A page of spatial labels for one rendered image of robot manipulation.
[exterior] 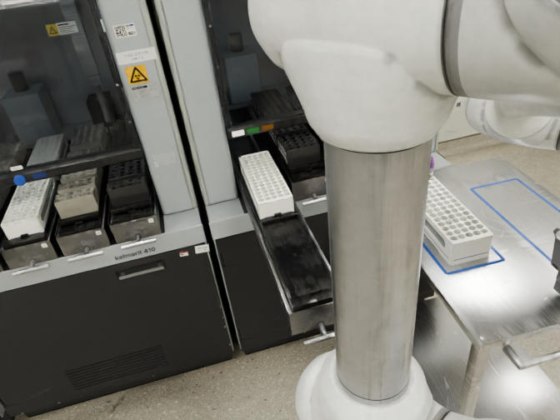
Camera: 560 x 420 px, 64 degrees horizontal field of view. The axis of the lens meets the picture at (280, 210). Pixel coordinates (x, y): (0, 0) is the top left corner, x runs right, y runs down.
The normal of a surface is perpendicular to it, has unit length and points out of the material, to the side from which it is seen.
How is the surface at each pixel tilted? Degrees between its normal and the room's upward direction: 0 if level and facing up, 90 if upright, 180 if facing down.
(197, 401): 0
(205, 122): 90
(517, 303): 0
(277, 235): 0
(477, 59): 110
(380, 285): 90
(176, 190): 90
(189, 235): 90
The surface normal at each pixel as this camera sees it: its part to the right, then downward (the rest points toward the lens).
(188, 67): 0.25, 0.54
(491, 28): -0.74, 0.51
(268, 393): -0.11, -0.81
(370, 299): -0.27, 0.58
